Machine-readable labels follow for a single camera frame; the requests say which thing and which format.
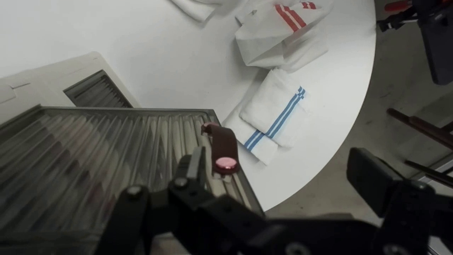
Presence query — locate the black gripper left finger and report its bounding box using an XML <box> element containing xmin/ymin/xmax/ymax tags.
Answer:
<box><xmin>168</xmin><ymin>146</ymin><xmax>205</xmax><ymax>222</ymax></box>

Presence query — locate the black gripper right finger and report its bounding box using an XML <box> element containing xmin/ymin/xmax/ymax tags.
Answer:
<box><xmin>347</xmin><ymin>147</ymin><xmax>433</xmax><ymax>222</ymax></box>

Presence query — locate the door of shelf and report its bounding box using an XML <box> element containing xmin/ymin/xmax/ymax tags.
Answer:
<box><xmin>0</xmin><ymin>103</ymin><xmax>266</xmax><ymax>255</ymax></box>

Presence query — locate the blue striped white towel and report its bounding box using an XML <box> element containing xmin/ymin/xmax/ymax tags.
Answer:
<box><xmin>224</xmin><ymin>69</ymin><xmax>307</xmax><ymax>164</ymax></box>

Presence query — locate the white stacked storage cabinet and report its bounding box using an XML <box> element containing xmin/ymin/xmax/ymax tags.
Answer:
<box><xmin>0</xmin><ymin>52</ymin><xmax>139</xmax><ymax>123</ymax></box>

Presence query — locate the red striped white towel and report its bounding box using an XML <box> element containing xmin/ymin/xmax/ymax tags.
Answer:
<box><xmin>235</xmin><ymin>0</ymin><xmax>333</xmax><ymax>72</ymax></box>

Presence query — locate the folded white towel blue edge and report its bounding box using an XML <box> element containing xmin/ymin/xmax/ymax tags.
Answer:
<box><xmin>170</xmin><ymin>0</ymin><xmax>221</xmax><ymax>22</ymax></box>

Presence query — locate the dark red door handle strap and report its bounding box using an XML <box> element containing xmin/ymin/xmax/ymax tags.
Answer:
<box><xmin>200</xmin><ymin>122</ymin><xmax>242</xmax><ymax>177</ymax></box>

